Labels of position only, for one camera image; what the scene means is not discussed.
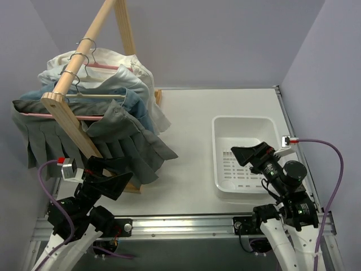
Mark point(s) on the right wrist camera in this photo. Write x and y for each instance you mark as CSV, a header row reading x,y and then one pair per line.
x,y
288,146

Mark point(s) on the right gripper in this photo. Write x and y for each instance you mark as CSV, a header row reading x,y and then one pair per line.
x,y
262,157

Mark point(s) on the pink hanger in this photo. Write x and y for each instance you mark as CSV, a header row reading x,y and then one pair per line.
x,y
109,59
49,116

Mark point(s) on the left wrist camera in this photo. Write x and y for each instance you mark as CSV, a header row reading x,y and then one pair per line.
x,y
69,170

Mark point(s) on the pink hanger rear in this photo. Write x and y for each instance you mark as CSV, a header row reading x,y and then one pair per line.
x,y
109,59

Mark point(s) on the blue denim garment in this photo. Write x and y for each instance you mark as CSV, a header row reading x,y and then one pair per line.
x,y
129,99

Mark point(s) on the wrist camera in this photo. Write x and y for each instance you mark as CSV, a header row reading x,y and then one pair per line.
x,y
288,146
69,170

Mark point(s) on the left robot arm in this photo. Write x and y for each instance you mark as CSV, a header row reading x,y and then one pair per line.
x,y
78,223

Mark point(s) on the grey pleated skirt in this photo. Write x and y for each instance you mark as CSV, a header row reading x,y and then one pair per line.
x,y
115,135

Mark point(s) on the cream hanger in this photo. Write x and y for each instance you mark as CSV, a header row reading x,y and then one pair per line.
x,y
79,94

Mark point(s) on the cream white garment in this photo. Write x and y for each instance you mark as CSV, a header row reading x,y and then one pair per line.
x,y
159,120

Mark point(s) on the wire hanger white shirt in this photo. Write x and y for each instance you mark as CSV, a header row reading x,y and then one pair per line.
x,y
95,77

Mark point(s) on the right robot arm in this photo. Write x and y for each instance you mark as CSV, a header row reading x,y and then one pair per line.
x,y
291,225

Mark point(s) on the pink hanger front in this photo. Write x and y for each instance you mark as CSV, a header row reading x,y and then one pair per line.
x,y
49,116

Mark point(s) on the white plastic basket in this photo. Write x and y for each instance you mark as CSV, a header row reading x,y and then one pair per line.
x,y
233,181

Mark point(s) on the aluminium front rail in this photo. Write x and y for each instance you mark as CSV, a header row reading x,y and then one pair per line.
x,y
183,226

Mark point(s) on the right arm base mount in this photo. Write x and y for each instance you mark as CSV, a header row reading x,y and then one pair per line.
x,y
249,236

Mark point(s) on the light white shirt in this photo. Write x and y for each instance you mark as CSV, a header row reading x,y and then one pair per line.
x,y
125,78

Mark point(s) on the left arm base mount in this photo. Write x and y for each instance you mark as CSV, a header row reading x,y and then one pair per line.
x,y
115,230

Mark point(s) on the wooden clothes rack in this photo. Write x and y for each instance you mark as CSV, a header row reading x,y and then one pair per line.
x,y
58,105

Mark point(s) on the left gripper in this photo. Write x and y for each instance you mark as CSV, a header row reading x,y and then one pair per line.
x,y
94,175

